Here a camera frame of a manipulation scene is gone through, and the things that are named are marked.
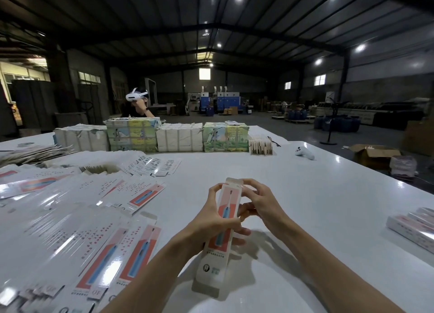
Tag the person's left hand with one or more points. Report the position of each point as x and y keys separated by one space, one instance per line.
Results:
x=210 y=224

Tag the person's right hand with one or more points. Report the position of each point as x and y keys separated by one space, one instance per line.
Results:
x=268 y=204

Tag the toothbrush carton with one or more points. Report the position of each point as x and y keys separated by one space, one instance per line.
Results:
x=213 y=265

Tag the pile of carton blanks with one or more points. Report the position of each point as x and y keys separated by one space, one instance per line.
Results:
x=68 y=221

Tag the person's right forearm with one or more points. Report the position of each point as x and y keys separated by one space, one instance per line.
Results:
x=339 y=272

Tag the person's left forearm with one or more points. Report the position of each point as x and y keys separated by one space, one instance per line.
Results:
x=152 y=279

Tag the small beige card stack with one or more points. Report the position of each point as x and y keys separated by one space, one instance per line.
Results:
x=260 y=146

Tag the small black tool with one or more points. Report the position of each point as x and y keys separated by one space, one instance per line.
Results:
x=274 y=141

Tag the small white object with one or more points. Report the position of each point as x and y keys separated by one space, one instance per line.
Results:
x=304 y=152

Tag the green printed carton bundle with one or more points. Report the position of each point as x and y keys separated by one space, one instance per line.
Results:
x=226 y=137

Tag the row of white cartons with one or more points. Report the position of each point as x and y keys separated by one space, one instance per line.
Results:
x=180 y=138
x=81 y=138

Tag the black floor stand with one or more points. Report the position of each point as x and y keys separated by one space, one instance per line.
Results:
x=336 y=123

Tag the blue bins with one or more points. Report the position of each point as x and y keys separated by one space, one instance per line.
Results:
x=339 y=124

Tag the blue machine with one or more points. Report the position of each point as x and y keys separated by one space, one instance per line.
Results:
x=225 y=103

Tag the green yellow carton bundle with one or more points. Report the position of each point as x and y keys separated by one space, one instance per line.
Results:
x=133 y=134

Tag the open cardboard box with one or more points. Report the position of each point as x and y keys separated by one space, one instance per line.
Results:
x=376 y=157

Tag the white plastic bags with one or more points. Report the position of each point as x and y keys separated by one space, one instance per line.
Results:
x=404 y=166

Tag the square bright window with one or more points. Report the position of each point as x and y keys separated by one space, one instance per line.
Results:
x=205 y=74

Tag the white headset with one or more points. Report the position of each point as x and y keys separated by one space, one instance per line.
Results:
x=135 y=94

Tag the tall cardboard box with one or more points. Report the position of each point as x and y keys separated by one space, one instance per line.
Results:
x=420 y=137

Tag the grey crate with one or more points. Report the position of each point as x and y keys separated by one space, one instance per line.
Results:
x=72 y=119

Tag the pile of grey flat sheets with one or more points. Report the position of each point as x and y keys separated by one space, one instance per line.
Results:
x=30 y=153

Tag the dark grey cabinet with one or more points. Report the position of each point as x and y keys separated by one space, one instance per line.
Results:
x=32 y=104

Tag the small wall window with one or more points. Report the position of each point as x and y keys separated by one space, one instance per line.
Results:
x=287 y=85

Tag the double wall window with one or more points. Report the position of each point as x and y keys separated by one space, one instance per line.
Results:
x=320 y=79

